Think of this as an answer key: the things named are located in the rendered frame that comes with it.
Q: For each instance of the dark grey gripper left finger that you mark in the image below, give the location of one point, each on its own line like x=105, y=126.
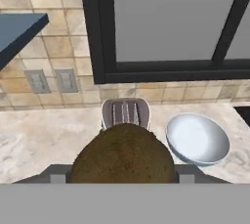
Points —
x=53, y=172

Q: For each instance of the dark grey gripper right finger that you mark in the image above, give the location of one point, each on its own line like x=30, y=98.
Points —
x=192, y=173

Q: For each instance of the brown kiwi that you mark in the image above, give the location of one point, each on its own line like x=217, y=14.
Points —
x=122, y=156

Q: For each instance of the pale blue bowl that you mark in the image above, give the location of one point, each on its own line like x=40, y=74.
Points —
x=197, y=138

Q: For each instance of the white dish rack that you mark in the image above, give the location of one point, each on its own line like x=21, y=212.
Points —
x=126, y=113

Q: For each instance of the black framed window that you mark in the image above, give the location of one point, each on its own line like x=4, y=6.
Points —
x=169, y=29

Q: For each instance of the grey wall outlet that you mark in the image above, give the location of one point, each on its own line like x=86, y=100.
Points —
x=66, y=80
x=36, y=80

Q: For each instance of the blue wall cabinet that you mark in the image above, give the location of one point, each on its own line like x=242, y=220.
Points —
x=16, y=34

